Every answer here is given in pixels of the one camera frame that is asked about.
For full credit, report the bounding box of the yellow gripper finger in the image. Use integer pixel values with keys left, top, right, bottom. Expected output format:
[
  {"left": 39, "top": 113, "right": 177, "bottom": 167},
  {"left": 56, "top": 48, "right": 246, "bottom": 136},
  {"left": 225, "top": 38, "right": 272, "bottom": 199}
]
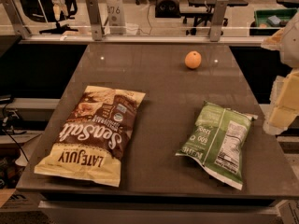
[{"left": 263, "top": 68, "right": 299, "bottom": 135}]

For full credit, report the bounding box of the green jalapeno chip bag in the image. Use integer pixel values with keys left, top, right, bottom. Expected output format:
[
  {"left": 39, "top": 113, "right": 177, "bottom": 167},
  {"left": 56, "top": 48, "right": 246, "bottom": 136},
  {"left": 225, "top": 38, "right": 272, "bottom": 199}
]
[{"left": 176, "top": 102, "right": 258, "bottom": 190}]

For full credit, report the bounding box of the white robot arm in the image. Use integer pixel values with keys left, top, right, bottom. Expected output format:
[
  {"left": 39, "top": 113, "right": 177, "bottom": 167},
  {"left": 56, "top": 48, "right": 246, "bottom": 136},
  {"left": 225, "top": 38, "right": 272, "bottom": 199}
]
[{"left": 261, "top": 12, "right": 299, "bottom": 135}]

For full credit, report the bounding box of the Late July sea salt chip bag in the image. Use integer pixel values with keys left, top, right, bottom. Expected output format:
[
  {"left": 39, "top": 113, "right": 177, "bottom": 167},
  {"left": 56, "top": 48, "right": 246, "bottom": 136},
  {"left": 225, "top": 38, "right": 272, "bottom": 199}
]
[{"left": 35, "top": 86, "right": 145, "bottom": 187}]

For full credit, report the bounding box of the green storage bin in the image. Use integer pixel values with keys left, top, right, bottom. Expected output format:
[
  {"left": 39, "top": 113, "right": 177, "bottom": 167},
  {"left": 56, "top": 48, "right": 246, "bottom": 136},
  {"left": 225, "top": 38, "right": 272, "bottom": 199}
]
[{"left": 249, "top": 8, "right": 297, "bottom": 35}]

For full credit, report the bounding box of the orange fruit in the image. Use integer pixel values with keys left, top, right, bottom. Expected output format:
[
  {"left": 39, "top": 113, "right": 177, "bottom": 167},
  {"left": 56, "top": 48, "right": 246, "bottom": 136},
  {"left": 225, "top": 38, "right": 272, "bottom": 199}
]
[{"left": 184, "top": 51, "right": 202, "bottom": 69}]

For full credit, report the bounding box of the black desk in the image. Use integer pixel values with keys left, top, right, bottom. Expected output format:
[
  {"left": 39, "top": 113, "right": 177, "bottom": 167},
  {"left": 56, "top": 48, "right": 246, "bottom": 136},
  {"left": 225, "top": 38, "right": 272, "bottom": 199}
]
[{"left": 182, "top": 0, "right": 249, "bottom": 35}]

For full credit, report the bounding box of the white numbered pillar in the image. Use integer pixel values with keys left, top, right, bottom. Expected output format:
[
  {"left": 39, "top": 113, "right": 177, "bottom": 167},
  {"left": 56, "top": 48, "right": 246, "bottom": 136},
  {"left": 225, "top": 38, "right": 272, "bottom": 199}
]
[{"left": 106, "top": 0, "right": 126, "bottom": 35}]

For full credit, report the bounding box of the right metal railing post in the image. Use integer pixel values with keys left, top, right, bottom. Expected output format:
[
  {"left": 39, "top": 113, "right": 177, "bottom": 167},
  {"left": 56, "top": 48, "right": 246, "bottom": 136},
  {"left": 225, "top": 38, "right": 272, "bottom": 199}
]
[{"left": 209, "top": 0, "right": 229, "bottom": 42}]

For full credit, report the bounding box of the metal railing post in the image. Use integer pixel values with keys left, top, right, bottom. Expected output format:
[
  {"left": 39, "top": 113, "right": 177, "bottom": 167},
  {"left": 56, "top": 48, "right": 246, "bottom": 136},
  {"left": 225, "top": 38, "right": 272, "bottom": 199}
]
[
  {"left": 0, "top": 0, "right": 31, "bottom": 39},
  {"left": 86, "top": 0, "right": 103, "bottom": 41},
  {"left": 209, "top": 0, "right": 229, "bottom": 42}
]

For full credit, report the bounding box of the middle metal railing post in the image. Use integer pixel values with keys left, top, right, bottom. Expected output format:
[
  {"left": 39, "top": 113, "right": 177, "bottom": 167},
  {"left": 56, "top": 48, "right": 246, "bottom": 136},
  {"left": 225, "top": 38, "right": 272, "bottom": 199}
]
[{"left": 86, "top": 0, "right": 103, "bottom": 41}]

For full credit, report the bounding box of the left metal railing post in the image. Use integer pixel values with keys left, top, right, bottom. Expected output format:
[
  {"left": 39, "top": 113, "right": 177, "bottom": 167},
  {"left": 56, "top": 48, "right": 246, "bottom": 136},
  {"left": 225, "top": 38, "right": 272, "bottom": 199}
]
[{"left": 0, "top": 0, "right": 31, "bottom": 39}]

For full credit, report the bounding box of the black cable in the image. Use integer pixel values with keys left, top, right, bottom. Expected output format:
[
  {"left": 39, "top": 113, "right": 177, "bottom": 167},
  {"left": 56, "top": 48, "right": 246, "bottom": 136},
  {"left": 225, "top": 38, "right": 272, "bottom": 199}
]
[{"left": 0, "top": 101, "right": 31, "bottom": 165}]

